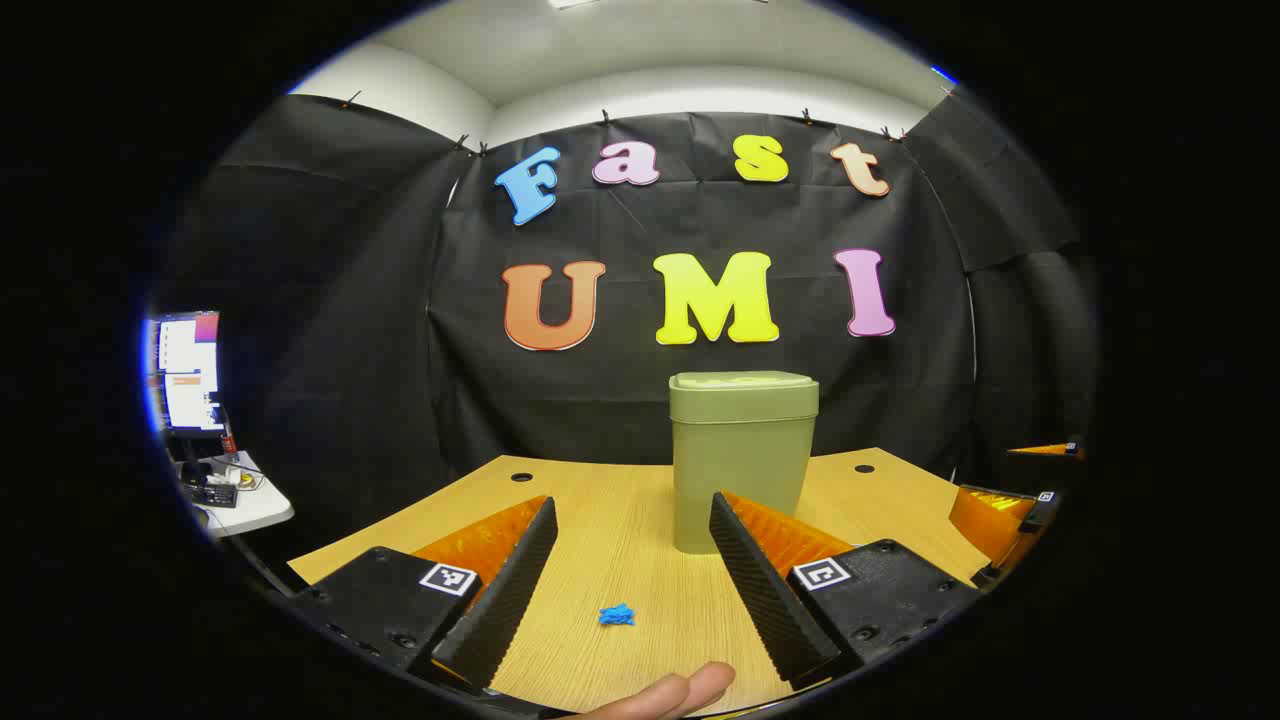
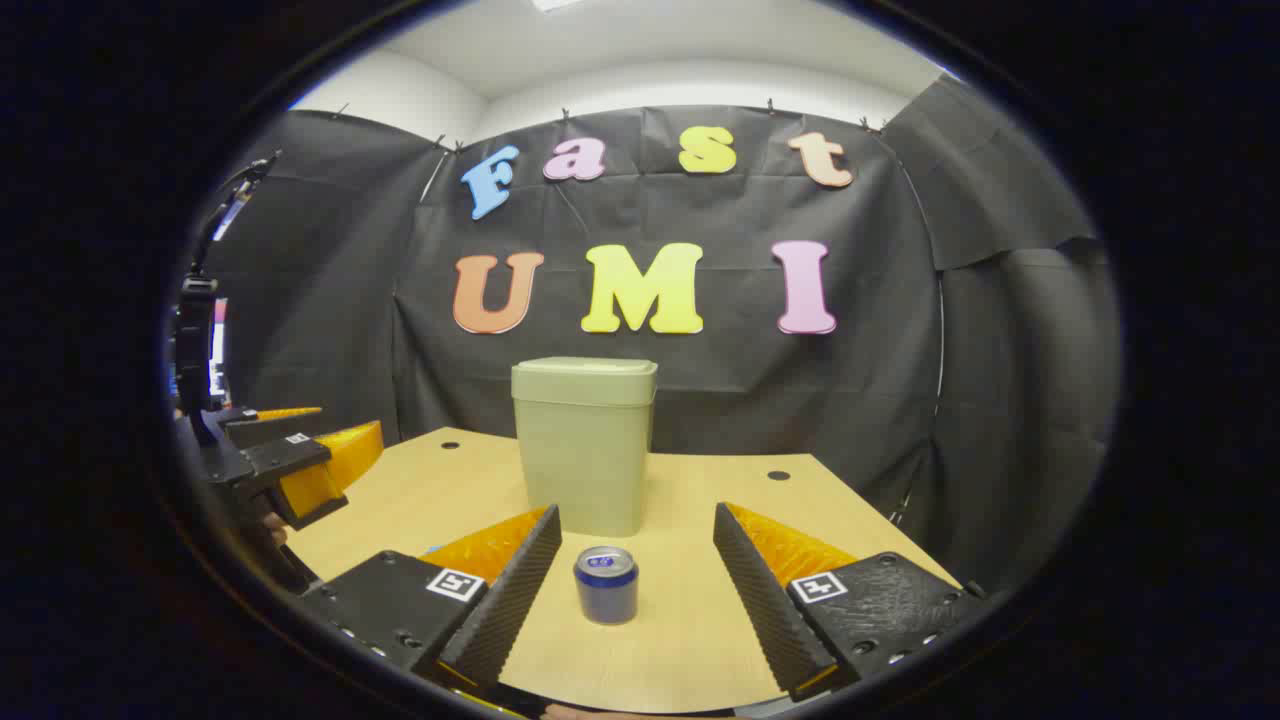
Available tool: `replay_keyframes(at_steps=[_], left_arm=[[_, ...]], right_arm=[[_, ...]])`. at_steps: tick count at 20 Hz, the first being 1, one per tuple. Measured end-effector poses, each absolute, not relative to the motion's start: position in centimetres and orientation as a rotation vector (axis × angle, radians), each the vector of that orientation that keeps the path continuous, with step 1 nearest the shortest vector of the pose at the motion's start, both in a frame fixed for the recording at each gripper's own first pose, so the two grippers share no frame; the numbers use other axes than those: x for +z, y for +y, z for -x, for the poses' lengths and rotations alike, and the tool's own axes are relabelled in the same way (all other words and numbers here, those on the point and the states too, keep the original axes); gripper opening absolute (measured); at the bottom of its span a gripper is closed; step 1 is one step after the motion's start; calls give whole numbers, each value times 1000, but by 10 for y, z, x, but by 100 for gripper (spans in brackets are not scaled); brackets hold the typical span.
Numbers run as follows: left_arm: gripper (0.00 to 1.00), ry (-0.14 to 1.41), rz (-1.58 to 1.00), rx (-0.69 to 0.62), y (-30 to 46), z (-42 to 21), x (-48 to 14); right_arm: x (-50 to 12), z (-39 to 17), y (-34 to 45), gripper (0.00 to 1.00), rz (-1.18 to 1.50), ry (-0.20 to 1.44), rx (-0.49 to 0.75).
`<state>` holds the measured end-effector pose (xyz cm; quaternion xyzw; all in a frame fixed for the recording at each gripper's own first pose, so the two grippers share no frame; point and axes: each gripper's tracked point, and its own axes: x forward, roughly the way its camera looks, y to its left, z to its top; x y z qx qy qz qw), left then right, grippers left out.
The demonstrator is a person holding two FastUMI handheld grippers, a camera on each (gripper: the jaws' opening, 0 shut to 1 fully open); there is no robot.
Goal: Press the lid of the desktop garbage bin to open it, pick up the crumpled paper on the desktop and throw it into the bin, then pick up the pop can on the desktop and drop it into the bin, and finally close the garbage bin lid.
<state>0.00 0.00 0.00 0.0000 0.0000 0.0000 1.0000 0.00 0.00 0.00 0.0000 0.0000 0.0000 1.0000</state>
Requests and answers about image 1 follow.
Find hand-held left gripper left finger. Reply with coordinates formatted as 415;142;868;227
290;495;559;696

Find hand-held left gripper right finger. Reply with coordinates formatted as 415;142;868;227
708;490;986;691

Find green desktop garbage bin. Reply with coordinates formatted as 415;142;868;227
668;370;821;556

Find wooden desktop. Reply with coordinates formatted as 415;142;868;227
288;447;991;717

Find white side table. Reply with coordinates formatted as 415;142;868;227
180;452;296;541

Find black backdrop cloth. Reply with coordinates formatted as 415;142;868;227
160;92;1101;531

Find computer monitor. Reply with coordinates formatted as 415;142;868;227
145;310;226;436

